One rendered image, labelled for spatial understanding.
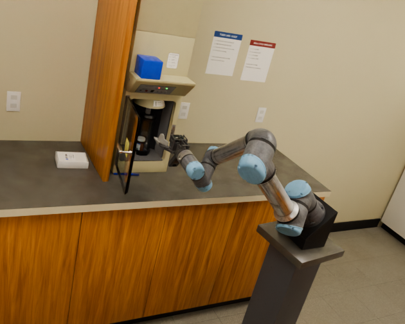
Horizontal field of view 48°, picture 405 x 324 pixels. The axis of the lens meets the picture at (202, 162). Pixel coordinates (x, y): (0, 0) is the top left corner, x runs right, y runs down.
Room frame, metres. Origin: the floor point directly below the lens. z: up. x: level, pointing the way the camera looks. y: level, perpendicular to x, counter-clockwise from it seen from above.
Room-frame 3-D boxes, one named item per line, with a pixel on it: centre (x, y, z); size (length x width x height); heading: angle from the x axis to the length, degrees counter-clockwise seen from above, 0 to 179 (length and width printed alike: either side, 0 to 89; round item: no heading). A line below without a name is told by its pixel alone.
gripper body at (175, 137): (1.98, 0.12, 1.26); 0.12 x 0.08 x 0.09; 33
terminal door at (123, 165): (2.01, 0.38, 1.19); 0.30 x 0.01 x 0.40; 24
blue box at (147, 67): (2.15, 0.37, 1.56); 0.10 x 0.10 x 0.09; 33
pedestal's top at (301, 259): (1.99, -0.58, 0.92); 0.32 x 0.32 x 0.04; 40
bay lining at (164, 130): (2.35, 0.39, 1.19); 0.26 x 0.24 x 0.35; 123
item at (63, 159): (2.15, 0.68, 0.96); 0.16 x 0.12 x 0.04; 118
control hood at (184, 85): (2.20, 0.29, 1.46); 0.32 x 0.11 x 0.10; 123
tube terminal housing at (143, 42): (2.35, 0.39, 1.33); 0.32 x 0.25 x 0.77; 123
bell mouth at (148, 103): (2.34, 0.36, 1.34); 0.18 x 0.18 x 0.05
